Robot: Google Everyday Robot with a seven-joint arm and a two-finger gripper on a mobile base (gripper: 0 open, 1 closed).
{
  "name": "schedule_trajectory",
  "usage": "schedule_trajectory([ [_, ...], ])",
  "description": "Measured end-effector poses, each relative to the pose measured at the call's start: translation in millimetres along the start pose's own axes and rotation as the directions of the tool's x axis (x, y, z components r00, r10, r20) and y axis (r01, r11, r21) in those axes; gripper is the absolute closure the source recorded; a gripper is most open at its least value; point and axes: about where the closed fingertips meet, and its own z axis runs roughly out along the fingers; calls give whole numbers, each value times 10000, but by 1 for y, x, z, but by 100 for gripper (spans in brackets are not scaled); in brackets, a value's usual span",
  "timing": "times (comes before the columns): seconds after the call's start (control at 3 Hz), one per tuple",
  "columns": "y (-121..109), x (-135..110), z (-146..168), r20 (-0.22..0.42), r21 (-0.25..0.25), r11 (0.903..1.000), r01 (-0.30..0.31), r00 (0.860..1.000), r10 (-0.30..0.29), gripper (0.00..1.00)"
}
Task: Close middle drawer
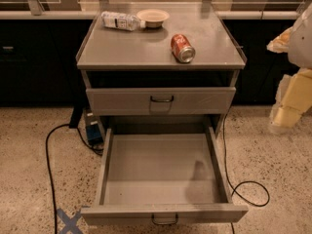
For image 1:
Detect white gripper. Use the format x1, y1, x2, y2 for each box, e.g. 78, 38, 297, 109
267, 27, 312, 134

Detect grey drawer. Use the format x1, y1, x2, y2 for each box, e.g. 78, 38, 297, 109
82, 128, 248, 225
86, 87, 236, 116

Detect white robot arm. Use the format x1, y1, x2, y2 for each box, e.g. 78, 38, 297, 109
267, 5, 312, 134

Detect grey drawer cabinet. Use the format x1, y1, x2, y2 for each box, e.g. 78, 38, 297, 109
77, 3, 246, 138

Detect red soda can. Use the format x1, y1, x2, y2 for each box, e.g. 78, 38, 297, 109
171, 34, 196, 63

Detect beige bowl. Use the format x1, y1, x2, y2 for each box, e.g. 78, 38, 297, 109
136, 9, 170, 28

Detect clear plastic water bottle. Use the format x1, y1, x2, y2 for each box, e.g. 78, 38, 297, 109
100, 11, 146, 31

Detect blue power box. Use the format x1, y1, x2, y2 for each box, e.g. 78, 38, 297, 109
84, 109, 102, 145

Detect blue tape cross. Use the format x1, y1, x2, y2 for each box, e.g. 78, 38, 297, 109
57, 208, 84, 234

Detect dark counter cabinets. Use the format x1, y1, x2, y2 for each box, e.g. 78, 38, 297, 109
0, 19, 298, 107

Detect black cable left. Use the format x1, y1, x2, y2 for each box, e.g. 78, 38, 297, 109
45, 123, 104, 234

